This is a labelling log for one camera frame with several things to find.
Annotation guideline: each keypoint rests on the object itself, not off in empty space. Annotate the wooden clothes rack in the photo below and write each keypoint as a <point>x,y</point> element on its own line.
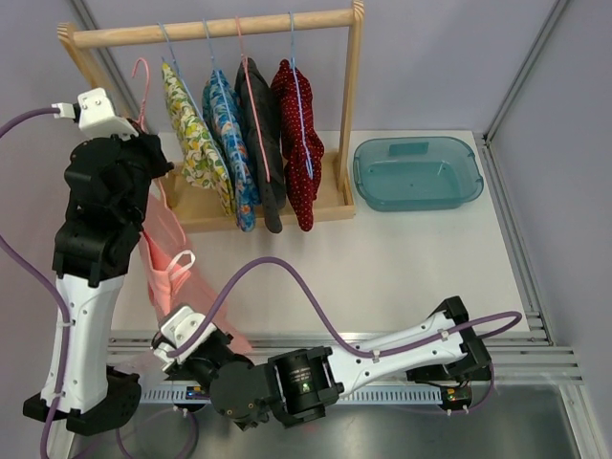
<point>196,208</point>

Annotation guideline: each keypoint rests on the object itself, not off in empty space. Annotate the dark grey dotted skirt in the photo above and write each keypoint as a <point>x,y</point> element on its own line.
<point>273,196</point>

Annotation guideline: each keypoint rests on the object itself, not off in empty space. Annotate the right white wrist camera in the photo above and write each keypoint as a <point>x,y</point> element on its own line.
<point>180,336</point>

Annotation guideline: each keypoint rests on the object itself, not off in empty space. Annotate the blue hanger under floral skirt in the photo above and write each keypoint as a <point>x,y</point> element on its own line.
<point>221,112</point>

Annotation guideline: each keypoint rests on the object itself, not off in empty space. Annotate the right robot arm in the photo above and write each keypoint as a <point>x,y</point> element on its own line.
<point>296,387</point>

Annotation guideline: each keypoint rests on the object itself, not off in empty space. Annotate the slotted grey cable duct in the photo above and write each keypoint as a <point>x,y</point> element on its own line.
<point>372,394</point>

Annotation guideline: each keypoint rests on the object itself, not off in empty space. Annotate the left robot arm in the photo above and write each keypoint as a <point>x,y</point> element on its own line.
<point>109,181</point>

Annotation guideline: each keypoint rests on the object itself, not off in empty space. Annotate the pink pleated skirt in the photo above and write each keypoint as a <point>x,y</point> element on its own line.
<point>169,261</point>

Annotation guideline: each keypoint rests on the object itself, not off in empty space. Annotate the blue hanger under lemon skirt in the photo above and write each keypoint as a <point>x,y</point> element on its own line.
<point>174,62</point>

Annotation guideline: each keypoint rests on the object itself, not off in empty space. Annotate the teal plastic tub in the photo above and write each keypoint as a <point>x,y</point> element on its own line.
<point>416,173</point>

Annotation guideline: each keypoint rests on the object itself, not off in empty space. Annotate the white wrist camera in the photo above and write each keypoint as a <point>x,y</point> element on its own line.
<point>96,117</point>
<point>180,336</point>

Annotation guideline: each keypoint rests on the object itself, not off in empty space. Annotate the red dotted skirt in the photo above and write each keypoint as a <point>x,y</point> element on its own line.
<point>301,191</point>

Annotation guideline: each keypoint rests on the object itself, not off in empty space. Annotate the aluminium frame post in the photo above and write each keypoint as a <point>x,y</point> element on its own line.
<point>543,36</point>
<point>122,94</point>

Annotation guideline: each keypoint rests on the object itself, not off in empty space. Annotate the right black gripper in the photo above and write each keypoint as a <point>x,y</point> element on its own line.
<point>186,373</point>

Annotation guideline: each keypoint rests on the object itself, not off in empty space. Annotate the right aluminium frame post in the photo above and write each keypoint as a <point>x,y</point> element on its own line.
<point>543,36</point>

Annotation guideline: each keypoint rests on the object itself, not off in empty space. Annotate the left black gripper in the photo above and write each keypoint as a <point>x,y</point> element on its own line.
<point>150,143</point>

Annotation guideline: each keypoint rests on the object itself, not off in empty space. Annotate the left aluminium frame post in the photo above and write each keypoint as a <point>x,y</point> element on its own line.
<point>122,94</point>

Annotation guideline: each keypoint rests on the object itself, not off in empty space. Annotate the blue floral skirt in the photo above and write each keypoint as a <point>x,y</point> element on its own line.
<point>245,202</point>

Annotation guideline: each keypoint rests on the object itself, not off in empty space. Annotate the yellow lemon print skirt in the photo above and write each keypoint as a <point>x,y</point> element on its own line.
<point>224,192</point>

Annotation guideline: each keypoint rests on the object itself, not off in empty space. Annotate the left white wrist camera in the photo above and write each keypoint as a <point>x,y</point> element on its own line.
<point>96,117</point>

